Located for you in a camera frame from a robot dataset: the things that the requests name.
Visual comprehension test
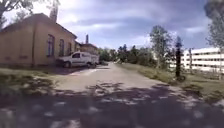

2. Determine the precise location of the grass verge with weeds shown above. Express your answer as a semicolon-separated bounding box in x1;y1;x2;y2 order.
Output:
116;62;224;104

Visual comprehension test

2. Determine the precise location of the grey asphalt road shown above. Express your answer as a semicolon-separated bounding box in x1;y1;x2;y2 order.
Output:
0;61;224;128

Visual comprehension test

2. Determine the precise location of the white multi-storey building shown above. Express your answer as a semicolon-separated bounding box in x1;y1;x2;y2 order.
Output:
169;46;224;74

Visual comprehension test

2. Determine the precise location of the dark pole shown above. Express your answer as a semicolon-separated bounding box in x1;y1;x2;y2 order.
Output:
174;35;184;81

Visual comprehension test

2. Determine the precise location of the tall leafy tree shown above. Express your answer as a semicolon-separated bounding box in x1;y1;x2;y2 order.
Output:
149;24;174;69

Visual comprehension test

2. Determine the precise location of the large tree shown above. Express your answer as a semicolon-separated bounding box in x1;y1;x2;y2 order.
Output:
203;0;224;73

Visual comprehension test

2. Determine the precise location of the small building with chimney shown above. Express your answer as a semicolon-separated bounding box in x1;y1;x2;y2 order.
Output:
75;33;100;56

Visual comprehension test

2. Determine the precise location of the yellow brick building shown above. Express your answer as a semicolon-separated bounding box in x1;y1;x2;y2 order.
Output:
0;7;78;68

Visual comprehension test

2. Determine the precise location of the row of trees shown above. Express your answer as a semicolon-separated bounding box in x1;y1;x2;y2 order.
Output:
98;43;158;66

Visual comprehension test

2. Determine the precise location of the white van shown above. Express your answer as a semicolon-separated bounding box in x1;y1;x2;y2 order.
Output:
58;51;100;69

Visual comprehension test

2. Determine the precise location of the bare-branched tree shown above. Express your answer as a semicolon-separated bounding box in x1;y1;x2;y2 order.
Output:
0;0;61;29

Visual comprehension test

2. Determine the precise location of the patchy grass verge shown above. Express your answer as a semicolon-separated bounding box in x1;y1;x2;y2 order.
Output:
0;66;73;98

